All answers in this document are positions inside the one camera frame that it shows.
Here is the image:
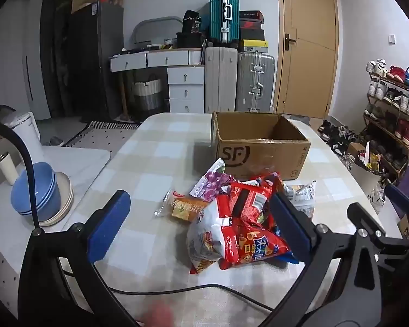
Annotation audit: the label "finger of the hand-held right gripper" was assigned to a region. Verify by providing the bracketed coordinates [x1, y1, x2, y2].
[347, 202, 409, 270]
[384, 184, 409, 222]

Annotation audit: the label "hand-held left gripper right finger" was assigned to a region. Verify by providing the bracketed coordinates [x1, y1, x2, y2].
[259, 192, 384, 327]

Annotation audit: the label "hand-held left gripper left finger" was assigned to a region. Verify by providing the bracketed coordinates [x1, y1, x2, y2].
[18, 189, 140, 327]

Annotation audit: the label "clear cracker biscuit packet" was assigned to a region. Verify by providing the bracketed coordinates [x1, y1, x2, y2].
[283, 180, 317, 220]

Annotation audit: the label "large red snack packet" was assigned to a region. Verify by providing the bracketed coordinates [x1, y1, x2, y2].
[218, 218, 299, 270]

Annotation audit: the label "small red snack packet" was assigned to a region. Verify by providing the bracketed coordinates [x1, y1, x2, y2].
[216, 174, 287, 227]

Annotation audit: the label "brown cardboard box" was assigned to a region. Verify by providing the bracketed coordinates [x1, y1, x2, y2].
[209, 111, 311, 181]

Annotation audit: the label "orange cake packet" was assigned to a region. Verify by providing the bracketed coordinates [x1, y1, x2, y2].
[153, 191, 210, 223]

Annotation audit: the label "white puffed snack bag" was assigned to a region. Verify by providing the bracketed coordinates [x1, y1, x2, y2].
[186, 199, 232, 275]

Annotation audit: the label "beige plates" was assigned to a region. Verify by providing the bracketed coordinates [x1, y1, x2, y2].
[39, 172, 75, 227]

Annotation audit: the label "small cardboard box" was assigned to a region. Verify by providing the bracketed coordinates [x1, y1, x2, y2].
[348, 143, 366, 158]

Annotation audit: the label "wooden shoe rack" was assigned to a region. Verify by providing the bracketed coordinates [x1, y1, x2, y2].
[363, 71, 409, 185]

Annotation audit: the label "checked tablecloth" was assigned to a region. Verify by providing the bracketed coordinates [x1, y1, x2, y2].
[58, 111, 384, 327]

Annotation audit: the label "stacked blue bowls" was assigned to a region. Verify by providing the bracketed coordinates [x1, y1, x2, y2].
[11, 162, 61, 222]

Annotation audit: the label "pile of shoes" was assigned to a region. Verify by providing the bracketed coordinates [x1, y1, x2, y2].
[318, 119, 359, 168]

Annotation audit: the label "patterned rug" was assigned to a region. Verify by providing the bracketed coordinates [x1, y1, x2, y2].
[65, 121, 141, 149]

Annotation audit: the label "row of sneakers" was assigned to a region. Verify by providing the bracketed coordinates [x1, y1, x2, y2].
[365, 59, 409, 172]

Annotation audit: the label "grey door mat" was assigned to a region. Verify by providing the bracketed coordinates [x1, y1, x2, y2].
[290, 114, 316, 126]

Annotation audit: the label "white cylinder cup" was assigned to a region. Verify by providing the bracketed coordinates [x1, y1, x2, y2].
[0, 152, 20, 186]

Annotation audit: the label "white kettle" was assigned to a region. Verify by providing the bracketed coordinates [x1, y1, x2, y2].
[5, 112, 44, 164]

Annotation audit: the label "woven laundry basket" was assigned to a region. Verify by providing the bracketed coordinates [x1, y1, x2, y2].
[131, 78, 162, 111]

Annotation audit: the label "silver suitcase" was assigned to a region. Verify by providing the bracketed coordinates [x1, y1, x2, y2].
[236, 52, 276, 112]

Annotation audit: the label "white drawer cabinet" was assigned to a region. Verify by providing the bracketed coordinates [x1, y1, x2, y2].
[167, 66, 205, 114]

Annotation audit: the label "white suitcase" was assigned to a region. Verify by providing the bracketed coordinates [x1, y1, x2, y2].
[204, 46, 239, 114]

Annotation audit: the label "wooden door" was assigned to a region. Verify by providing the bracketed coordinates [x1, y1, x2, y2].
[273, 0, 339, 120]

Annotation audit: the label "black fridge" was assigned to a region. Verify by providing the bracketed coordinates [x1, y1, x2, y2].
[68, 2, 125, 122]

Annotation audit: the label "white desk with drawers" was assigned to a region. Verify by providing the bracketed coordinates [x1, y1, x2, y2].
[109, 48, 205, 73]

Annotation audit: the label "black tall cabinet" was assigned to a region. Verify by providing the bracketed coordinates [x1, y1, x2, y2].
[39, 0, 76, 120]

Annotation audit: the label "yellow black box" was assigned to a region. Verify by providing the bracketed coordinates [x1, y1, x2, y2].
[240, 39, 269, 54]

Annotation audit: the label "black shoe box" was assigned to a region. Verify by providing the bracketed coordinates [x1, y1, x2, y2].
[240, 29, 266, 41]

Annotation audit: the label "black storage box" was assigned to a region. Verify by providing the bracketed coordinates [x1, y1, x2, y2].
[176, 32, 205, 49]

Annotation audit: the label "grey oval tub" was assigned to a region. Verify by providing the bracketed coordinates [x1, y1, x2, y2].
[133, 16, 184, 46]

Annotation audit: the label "black printed bag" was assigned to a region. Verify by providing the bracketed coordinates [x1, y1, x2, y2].
[182, 10, 203, 35]

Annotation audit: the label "teal suitcase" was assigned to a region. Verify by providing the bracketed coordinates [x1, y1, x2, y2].
[209, 0, 241, 46]

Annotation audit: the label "thin black cable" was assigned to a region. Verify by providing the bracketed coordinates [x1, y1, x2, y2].
[61, 269, 274, 313]

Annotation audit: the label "thick black cable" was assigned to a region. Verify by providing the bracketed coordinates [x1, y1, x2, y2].
[0, 107, 41, 232]

